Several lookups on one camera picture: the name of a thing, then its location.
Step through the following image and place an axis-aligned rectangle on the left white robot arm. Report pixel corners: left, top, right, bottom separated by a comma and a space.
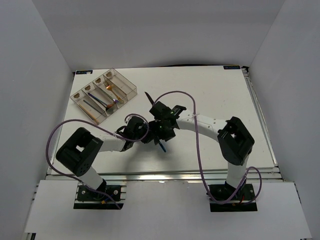
55, 115, 150, 200

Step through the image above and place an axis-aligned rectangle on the blue label sticker left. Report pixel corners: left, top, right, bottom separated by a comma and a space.
75, 70, 93, 75

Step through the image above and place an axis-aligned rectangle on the iridescent purple spoon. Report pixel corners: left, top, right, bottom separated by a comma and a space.
88, 93, 106, 106

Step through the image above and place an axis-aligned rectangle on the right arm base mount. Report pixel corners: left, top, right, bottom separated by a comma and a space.
208, 183, 258, 213

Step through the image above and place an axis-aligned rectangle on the blue knife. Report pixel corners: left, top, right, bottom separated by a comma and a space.
158, 140, 167, 153

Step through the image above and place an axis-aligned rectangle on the black knife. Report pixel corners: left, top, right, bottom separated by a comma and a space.
144, 91, 155, 106

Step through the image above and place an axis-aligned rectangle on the black spoon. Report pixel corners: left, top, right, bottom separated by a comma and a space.
97, 99, 114, 111

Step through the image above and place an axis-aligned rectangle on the yellow chopstick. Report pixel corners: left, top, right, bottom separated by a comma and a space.
79, 104, 100, 125

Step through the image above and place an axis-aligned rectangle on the gold fork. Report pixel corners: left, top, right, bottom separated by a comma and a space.
104, 83, 124, 104

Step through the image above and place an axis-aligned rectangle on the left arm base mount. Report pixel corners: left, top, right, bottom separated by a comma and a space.
73, 184, 127, 210

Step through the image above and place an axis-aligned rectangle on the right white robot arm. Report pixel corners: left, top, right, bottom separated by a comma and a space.
148, 100, 255, 200

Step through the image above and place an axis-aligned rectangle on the clear plastic compartment organizer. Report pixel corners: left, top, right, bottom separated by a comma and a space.
70, 68, 138, 126

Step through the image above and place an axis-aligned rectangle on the blue label sticker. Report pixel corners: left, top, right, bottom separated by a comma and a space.
75, 70, 93, 75
223, 65, 241, 70

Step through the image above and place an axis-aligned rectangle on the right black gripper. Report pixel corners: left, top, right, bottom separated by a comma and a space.
147, 118, 177, 146

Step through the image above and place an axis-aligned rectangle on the blue label sticker right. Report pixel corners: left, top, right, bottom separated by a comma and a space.
223, 65, 241, 70

